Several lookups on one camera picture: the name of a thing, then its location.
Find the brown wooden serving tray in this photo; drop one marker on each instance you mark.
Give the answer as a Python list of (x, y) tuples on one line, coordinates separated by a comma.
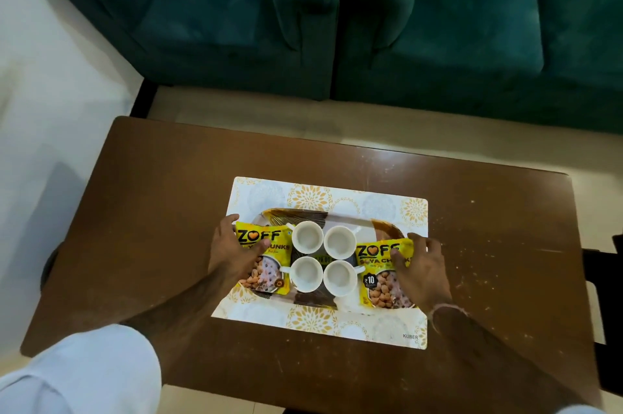
[(311, 300)]

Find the green velvet sofa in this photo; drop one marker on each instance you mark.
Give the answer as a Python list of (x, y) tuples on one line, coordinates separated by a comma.
[(467, 34)]

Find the person's left thumb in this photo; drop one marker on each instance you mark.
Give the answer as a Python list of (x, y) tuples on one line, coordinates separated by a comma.
[(258, 248)]

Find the person's right thumb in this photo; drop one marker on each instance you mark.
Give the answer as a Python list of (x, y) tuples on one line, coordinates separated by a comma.
[(400, 261)]

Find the person's left hand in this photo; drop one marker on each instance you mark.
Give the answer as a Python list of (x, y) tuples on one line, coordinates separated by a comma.
[(228, 255)]

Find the pink thread wrist band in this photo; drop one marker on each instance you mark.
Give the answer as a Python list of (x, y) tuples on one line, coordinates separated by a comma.
[(448, 307)]

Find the person's right hand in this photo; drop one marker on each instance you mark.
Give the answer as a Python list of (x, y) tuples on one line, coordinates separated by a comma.
[(426, 277)]

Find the white gold floral placemat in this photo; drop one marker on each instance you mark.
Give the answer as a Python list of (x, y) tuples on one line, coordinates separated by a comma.
[(311, 194)]

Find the black sofa leg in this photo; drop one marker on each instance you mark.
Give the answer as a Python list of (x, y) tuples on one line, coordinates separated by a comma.
[(145, 100)]

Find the green velvet armchair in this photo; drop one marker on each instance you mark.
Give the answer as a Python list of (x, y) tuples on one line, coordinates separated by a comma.
[(209, 24)]

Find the yellow snack packet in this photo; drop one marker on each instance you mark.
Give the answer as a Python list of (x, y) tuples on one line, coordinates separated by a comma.
[(377, 282), (272, 277)]

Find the person's left forearm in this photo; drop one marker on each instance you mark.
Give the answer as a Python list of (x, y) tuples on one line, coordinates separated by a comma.
[(185, 314)]

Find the white shirt sleeve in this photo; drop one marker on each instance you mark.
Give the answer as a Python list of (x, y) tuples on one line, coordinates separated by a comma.
[(82, 372)]

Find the black chair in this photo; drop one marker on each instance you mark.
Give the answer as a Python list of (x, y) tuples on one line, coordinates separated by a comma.
[(606, 311)]

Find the person's right forearm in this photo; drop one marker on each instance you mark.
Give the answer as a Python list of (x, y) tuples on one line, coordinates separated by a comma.
[(501, 362)]

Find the white ceramic cup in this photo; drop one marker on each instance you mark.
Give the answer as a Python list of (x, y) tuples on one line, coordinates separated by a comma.
[(340, 242), (307, 237), (304, 273), (340, 278)]

